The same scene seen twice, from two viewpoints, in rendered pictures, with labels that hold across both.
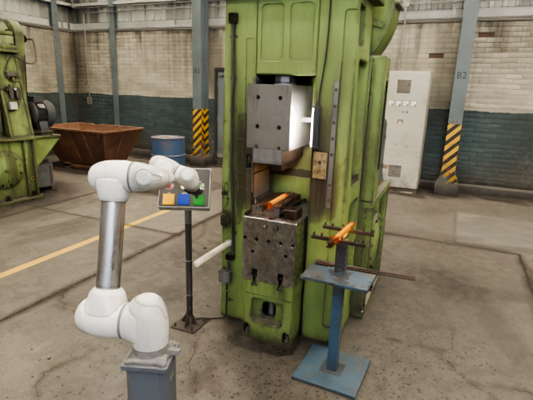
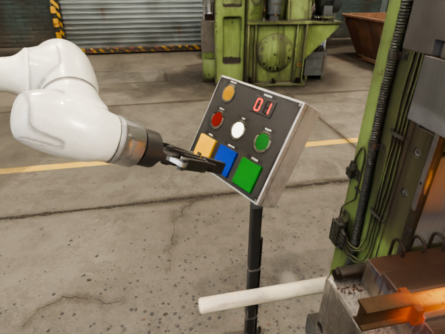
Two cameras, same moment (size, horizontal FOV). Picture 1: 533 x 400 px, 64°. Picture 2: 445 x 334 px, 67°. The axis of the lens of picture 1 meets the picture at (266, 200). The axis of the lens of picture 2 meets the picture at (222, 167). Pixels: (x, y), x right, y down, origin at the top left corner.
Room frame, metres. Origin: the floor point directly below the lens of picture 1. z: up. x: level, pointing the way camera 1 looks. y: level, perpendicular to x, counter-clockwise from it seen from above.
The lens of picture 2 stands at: (2.24, -0.14, 1.46)
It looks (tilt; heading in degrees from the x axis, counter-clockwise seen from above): 29 degrees down; 55
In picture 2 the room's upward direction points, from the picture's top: straight up
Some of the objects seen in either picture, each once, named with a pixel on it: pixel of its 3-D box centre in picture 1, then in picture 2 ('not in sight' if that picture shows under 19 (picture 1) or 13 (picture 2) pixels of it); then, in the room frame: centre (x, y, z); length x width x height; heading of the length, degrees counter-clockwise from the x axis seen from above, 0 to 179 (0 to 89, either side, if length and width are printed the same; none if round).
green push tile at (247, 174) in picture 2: (198, 200); (247, 175); (2.73, 0.45, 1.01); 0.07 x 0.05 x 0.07; 92
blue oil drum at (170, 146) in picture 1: (168, 162); not in sight; (7.28, 1.72, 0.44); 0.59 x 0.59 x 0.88
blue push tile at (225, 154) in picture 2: (183, 199); (224, 160); (2.73, 0.55, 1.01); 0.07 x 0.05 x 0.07; 92
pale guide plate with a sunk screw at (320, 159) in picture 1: (320, 165); not in sight; (2.71, -0.34, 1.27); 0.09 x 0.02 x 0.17; 67
